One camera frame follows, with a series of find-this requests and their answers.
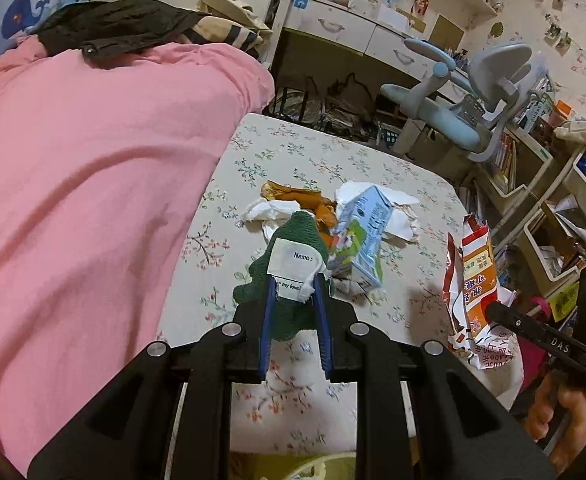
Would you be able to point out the white desk with drawers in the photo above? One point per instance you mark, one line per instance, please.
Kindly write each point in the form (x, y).
(333, 25)

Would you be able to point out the short orange peel piece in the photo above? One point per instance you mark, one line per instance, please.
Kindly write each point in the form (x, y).
(325, 215)

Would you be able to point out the long orange peel piece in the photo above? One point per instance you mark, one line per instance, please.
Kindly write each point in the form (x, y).
(288, 192)

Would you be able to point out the blue and green milk carton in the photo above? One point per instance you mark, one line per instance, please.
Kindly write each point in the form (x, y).
(363, 240)

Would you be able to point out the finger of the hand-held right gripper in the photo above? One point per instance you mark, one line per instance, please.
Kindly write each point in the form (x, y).
(538, 332)

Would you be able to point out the pink blanket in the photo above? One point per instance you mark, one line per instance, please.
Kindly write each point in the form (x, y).
(98, 185)

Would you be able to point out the person's right hand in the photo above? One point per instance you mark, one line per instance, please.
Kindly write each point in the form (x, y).
(558, 410)

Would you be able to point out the small crumpled white tissue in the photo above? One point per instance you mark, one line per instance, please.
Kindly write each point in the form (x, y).
(263, 210)

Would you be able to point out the large crumpled white tissue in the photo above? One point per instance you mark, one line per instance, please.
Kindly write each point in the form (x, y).
(403, 225)

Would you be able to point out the black jacket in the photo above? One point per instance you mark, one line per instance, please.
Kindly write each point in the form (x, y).
(123, 22)

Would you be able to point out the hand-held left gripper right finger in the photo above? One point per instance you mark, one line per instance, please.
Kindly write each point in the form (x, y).
(323, 325)

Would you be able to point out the beige navy striped cloth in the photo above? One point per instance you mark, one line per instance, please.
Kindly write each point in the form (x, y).
(223, 32)

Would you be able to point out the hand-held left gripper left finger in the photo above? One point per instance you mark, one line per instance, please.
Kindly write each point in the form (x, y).
(268, 320)

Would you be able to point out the floral bed sheet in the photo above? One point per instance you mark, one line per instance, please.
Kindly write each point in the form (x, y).
(298, 160)

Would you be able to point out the wall photo garland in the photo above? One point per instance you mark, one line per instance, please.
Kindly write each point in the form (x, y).
(558, 30)

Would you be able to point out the white storage bookshelf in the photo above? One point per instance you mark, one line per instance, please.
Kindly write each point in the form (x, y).
(548, 200)

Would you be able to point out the light blue desk chair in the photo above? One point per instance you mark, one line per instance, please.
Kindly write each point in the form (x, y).
(443, 120)

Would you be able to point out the orange and white snack packet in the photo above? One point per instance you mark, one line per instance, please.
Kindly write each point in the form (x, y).
(478, 280)

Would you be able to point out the pale yellow trash bin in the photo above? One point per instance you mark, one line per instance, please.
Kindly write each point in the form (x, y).
(303, 470)

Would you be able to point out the beige tote bag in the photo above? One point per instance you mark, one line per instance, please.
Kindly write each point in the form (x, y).
(228, 2)

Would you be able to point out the green plush toy with tag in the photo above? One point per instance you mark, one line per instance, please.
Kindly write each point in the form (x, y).
(298, 230)

